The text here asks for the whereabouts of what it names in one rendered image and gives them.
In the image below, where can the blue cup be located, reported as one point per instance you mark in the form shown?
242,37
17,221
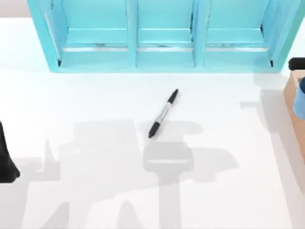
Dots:
300,100

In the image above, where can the salmon-coloured shallow box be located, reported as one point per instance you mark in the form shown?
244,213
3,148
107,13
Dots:
294,102

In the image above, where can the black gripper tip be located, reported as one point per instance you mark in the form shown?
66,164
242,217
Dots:
6,162

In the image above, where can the light blue rack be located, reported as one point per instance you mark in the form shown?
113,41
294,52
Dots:
164,35

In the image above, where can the black and grey marker pen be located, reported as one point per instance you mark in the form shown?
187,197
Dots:
164,112

